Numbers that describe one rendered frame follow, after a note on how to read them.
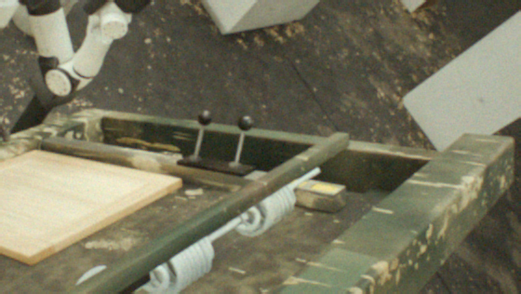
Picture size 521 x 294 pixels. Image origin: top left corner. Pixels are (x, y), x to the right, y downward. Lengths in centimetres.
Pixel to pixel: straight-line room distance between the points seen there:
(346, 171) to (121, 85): 213
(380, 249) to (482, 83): 414
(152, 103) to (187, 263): 284
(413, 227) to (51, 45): 108
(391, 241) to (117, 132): 122
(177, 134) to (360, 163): 57
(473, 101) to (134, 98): 263
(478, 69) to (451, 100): 30
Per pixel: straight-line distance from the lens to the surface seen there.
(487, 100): 510
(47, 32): 175
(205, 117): 155
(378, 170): 155
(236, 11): 419
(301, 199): 138
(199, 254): 78
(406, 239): 102
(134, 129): 200
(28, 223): 143
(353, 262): 95
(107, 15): 161
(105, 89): 347
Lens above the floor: 243
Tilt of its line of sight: 42 degrees down
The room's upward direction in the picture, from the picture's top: 44 degrees clockwise
